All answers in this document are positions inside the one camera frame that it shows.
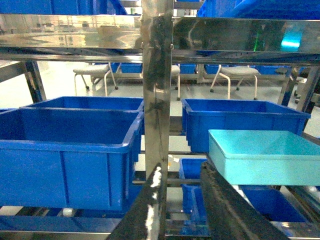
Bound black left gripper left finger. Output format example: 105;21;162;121
107;163;162;240

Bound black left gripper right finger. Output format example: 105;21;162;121
200;161;288;240

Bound teal plastic tray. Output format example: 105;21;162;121
208;129;320;186

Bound lower blue bin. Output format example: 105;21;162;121
178;157;308;225

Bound blue bin behind tray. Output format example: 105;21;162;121
181;98;311;153

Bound front left blue bin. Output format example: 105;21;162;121
0;107;144;211

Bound rear left blue bin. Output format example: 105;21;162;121
25;96;144;112

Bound white stool right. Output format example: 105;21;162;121
209;64;260;101

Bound white stool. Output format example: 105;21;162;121
209;64;260;101
73;62;119;96

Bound white stool left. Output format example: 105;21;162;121
73;62;119;96

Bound steel shelf upright post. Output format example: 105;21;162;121
141;0;174;240

